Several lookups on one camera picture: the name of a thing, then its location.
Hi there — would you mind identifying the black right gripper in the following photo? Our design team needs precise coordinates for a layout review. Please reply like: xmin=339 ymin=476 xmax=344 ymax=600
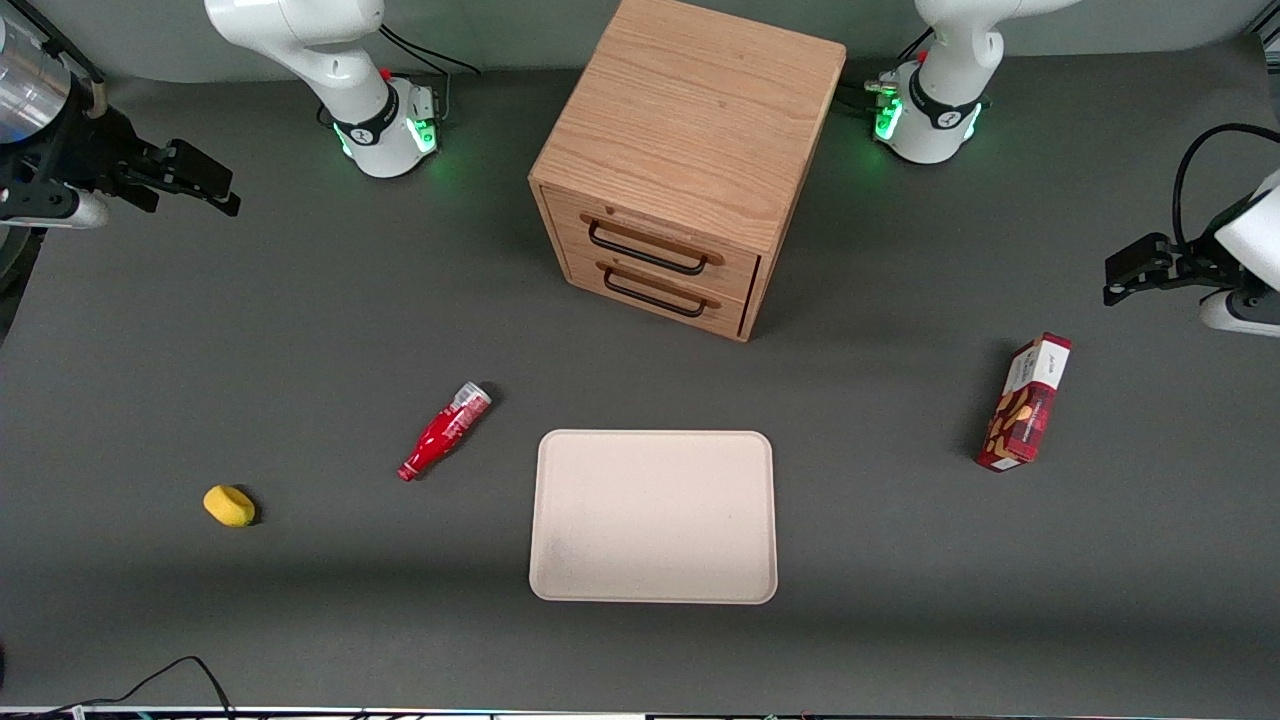
xmin=60 ymin=100 xmax=243 ymax=218

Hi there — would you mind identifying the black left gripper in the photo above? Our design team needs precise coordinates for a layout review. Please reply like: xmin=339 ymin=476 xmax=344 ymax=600
xmin=1103 ymin=233 xmax=1237 ymax=307

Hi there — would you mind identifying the red ketchup bottle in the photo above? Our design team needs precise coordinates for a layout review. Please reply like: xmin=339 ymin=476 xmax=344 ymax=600
xmin=396 ymin=381 xmax=494 ymax=484

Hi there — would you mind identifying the beige rectangular tray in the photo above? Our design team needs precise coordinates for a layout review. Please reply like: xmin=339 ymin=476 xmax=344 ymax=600
xmin=528 ymin=429 xmax=779 ymax=606

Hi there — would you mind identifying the red snack box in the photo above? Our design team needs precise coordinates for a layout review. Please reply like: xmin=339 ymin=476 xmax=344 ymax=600
xmin=975 ymin=332 xmax=1074 ymax=474

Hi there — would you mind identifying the yellow lemon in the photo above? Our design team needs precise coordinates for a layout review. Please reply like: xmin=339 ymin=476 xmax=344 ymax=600
xmin=202 ymin=484 xmax=257 ymax=529

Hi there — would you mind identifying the wooden drawer front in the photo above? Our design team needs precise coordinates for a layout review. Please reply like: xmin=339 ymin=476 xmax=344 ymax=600
xmin=544 ymin=185 xmax=762 ymax=302
xmin=560 ymin=245 xmax=753 ymax=340

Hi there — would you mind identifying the wooden drawer cabinet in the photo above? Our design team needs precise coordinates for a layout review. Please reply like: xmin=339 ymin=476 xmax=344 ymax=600
xmin=527 ymin=0 xmax=849 ymax=344

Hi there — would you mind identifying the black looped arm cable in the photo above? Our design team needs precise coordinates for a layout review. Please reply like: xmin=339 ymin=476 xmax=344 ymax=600
xmin=1172 ymin=122 xmax=1280 ymax=251

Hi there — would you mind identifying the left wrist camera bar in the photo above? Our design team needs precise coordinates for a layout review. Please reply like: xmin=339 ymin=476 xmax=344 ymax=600
xmin=1199 ymin=288 xmax=1280 ymax=339

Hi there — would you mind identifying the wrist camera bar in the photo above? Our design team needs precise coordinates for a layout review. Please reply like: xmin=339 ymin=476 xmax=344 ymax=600
xmin=1199 ymin=288 xmax=1280 ymax=339
xmin=0 ymin=180 xmax=110 ymax=230

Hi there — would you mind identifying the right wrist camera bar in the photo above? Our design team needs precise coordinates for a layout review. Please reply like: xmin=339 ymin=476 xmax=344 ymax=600
xmin=0 ymin=180 xmax=110 ymax=230

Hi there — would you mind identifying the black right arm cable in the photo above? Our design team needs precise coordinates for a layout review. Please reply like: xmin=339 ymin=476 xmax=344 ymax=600
xmin=14 ymin=0 xmax=107 ymax=87

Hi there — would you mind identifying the black base cable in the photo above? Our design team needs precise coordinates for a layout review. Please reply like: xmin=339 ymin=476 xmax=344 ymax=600
xmin=377 ymin=24 xmax=482 ymax=77

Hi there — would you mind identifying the black drawer handle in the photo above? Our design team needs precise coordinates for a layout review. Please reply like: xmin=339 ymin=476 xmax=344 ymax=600
xmin=587 ymin=219 xmax=710 ymax=277
xmin=602 ymin=264 xmax=709 ymax=320

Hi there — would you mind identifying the black cable on table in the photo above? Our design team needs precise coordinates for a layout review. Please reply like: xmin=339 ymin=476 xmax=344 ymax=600
xmin=0 ymin=655 xmax=237 ymax=720

